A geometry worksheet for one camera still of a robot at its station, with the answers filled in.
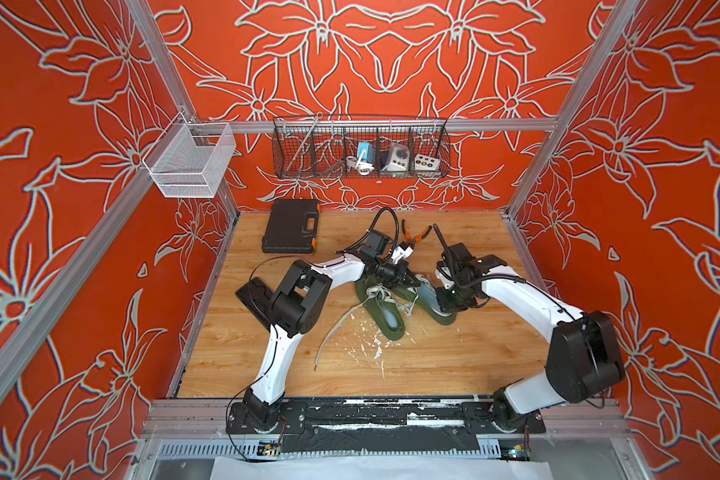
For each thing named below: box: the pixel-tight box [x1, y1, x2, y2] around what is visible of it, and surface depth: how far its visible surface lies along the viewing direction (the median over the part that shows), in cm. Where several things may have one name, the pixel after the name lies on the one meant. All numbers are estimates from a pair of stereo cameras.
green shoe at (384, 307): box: [356, 279, 406, 341], surface depth 89 cm
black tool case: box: [262, 199, 320, 254], surface depth 112 cm
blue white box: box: [358, 142, 376, 163], surface depth 85 cm
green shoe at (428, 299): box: [405, 274, 458, 326], surface depth 90 cm
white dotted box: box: [414, 153, 441, 171], surface depth 96 cm
